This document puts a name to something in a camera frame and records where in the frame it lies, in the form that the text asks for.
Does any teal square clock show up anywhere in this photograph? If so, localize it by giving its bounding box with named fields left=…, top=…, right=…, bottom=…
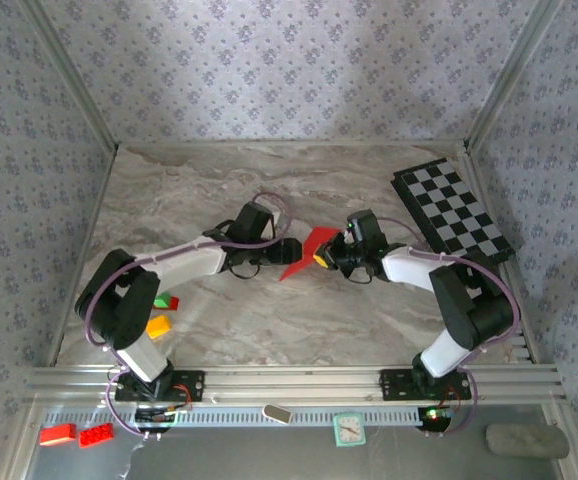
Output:
left=332, top=411, right=366, bottom=448

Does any black and grey chessboard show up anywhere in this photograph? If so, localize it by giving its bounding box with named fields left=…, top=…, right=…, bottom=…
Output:
left=391, top=158, right=516, bottom=264

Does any yellow toy brick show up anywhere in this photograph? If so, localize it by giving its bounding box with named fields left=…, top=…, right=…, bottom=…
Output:
left=146, top=314, right=174, bottom=340

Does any small grey white block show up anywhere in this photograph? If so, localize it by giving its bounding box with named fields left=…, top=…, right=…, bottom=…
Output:
left=261, top=403, right=293, bottom=426

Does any grey stone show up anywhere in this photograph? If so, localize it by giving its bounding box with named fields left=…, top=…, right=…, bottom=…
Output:
left=485, top=423, right=570, bottom=460

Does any studded red toy brick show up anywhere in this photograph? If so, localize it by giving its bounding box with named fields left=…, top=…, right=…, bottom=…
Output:
left=78, top=422, right=115, bottom=449

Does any smooth red toy brick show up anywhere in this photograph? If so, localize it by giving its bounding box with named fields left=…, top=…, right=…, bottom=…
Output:
left=38, top=423, right=78, bottom=447

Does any aluminium frame bar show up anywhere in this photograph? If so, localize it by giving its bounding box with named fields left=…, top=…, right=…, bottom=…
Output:
left=16, top=0, right=120, bottom=151
left=117, top=140, right=470, bottom=150
left=463, top=0, right=568, bottom=151
left=458, top=144, right=543, bottom=366
left=46, top=143, right=120, bottom=367

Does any wide aluminium mounting rail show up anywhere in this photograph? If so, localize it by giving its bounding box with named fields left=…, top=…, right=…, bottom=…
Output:
left=21, top=364, right=568, bottom=406

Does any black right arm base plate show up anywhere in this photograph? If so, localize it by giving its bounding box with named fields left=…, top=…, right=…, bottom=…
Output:
left=379, top=368, right=472, bottom=402

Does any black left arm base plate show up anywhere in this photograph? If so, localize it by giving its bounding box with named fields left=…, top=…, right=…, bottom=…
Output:
left=115, top=368, right=206, bottom=404

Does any slotted grey cable duct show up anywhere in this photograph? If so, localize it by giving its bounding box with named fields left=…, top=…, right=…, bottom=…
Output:
left=43, top=404, right=470, bottom=429

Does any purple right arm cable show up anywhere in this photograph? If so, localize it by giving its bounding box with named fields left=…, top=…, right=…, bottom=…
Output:
left=376, top=217, right=523, bottom=439

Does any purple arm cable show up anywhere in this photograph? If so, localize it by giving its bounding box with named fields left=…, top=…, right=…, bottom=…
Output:
left=83, top=191, right=294, bottom=442
left=376, top=217, right=523, bottom=439

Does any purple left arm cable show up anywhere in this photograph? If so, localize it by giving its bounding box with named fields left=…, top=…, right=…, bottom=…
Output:
left=83, top=191, right=294, bottom=442

